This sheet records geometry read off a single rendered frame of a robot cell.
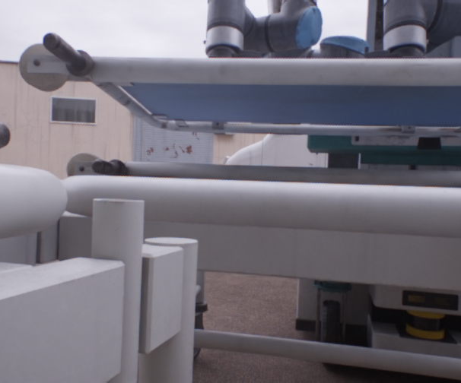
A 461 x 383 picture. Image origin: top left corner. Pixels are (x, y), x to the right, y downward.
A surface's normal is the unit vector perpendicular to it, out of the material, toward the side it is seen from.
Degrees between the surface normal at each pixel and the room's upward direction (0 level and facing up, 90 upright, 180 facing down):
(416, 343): 90
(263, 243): 90
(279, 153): 89
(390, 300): 90
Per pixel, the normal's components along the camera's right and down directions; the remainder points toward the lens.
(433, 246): -0.20, 0.01
